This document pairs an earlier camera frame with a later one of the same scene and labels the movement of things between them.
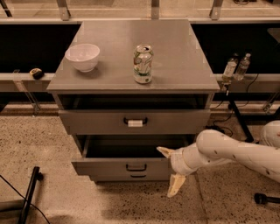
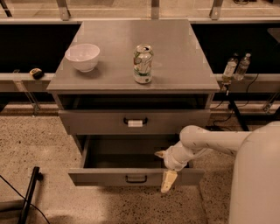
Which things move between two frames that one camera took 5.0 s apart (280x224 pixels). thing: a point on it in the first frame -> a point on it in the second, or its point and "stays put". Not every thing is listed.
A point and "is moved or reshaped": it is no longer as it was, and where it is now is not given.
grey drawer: x=128 y=154 is moved or reshaped
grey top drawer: x=134 y=122 stays put
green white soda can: x=143 y=64 stays put
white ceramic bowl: x=84 y=57 stays put
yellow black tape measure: x=37 y=73 stays put
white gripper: x=177 y=164 -> x=171 y=160
